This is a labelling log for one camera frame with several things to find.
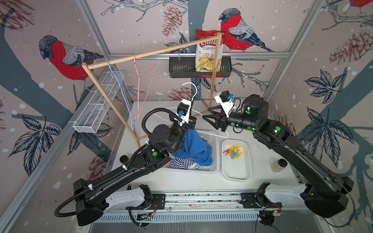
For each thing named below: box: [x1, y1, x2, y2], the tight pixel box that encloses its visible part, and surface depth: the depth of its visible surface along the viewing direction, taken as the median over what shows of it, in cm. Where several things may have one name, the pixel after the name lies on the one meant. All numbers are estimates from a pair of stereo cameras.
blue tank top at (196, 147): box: [172, 128, 213, 167], surface depth 74 cm
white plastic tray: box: [221, 139, 252, 182], surface depth 85 cm
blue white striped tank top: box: [169, 157, 202, 170], surface depth 81 cm
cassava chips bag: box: [195, 29, 224, 72], surface depth 88 cm
